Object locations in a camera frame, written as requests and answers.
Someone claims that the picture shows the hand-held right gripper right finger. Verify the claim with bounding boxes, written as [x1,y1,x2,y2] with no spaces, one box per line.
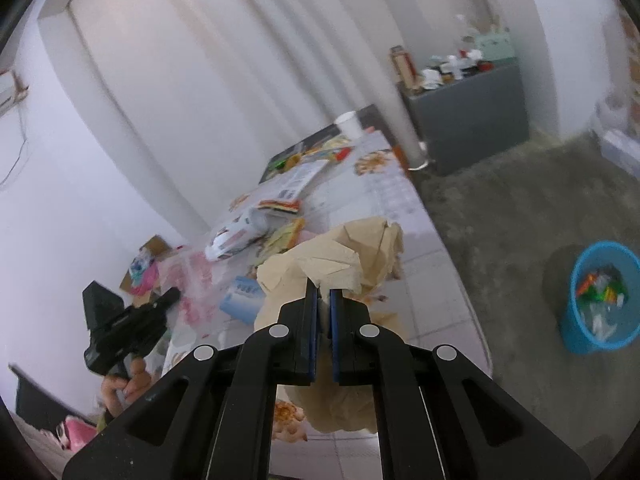
[327,287,591,480]

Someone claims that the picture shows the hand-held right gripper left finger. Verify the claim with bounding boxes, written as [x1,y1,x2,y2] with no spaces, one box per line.
[62,282,321,480]

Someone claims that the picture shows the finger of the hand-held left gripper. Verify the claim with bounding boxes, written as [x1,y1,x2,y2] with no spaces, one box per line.
[149,287,182,312]

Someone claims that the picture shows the white bottle with red cap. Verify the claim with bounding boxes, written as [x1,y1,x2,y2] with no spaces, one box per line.
[205,208,273,262]

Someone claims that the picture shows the brown paper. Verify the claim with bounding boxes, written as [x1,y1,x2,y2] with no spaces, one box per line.
[254,216,405,433]

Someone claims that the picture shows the white printed snack box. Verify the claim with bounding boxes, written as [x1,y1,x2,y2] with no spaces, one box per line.
[272,160,331,202]

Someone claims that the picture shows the blue plastic wastebasket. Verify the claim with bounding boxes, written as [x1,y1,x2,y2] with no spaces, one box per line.
[559,241,640,356]

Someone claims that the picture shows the green red chip bag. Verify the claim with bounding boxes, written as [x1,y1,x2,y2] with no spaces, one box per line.
[575,270,628,306]

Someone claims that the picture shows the person's left hand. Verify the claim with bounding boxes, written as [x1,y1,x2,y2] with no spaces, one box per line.
[100,357,153,418]

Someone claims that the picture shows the pink plastic bag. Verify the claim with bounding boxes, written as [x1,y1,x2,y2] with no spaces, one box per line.
[167,247,236,331]

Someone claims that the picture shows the open cardboard box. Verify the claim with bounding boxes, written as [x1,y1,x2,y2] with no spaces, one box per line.
[119,234,176,297]

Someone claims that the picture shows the white blue paper box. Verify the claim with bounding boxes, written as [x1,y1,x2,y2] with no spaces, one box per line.
[219,276,266,325]

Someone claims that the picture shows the yellow green snack packet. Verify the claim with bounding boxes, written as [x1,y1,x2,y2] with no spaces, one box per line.
[255,217,306,266]

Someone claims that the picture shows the dark wooden furniture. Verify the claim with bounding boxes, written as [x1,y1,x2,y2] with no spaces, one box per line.
[9,362,96,428]

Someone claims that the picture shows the floral checked tablecloth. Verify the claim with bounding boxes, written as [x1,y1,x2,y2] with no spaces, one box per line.
[155,127,493,480]

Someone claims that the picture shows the pink printed cloth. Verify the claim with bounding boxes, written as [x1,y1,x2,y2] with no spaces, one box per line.
[55,417,98,453]

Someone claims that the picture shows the colourful striped packet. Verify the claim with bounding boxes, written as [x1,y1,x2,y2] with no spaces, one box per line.
[258,199,303,216]

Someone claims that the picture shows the red yellow snack packet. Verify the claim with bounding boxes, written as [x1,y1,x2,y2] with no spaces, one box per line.
[300,142,353,163]

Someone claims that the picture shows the white paper cup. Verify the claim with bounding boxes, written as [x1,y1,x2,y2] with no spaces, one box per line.
[334,111,363,141]

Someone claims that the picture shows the white curtain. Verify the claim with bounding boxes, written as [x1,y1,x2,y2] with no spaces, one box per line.
[37,0,501,241]

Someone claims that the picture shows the grey cabinet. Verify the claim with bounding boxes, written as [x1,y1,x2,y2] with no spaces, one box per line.
[397,60,531,177]

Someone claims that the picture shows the white plastic wrapper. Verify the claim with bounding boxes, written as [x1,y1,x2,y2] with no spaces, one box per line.
[582,305,626,341]

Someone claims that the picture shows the brown red carton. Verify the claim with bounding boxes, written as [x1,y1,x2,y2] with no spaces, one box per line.
[390,46,418,92]

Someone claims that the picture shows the assorted small kitchen items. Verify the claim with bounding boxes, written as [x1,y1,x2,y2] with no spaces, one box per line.
[420,50,493,88]

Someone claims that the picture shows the pale green holder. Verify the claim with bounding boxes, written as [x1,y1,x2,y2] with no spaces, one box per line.
[472,27,516,61]

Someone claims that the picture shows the white blue printed carton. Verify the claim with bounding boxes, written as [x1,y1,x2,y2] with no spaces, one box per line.
[600,129,640,181]

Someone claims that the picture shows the white plastic bag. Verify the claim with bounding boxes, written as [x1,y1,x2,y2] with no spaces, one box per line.
[595,95,631,133]

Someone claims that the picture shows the white wall-mounted box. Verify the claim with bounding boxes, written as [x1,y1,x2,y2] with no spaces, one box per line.
[0,69,31,116]

